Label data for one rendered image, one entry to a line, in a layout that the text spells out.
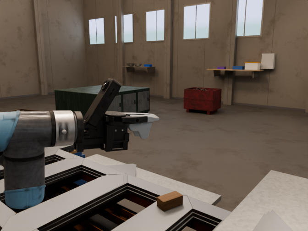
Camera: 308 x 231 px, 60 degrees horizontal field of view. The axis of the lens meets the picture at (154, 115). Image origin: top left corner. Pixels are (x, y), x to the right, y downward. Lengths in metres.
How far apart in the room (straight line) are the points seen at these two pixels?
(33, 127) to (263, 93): 9.46
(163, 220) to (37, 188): 0.80
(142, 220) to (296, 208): 0.63
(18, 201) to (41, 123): 0.16
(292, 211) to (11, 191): 0.90
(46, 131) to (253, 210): 0.78
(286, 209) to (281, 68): 8.68
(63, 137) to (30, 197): 0.13
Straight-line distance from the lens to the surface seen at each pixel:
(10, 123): 0.56
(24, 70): 13.11
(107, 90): 0.59
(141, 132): 0.64
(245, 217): 1.02
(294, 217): 1.08
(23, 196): 0.60
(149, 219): 1.30
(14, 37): 13.01
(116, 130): 0.60
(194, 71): 10.77
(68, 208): 1.44
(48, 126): 0.56
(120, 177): 1.70
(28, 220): 1.41
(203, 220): 1.38
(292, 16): 9.72
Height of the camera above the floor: 1.57
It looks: 12 degrees down
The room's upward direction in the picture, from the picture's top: straight up
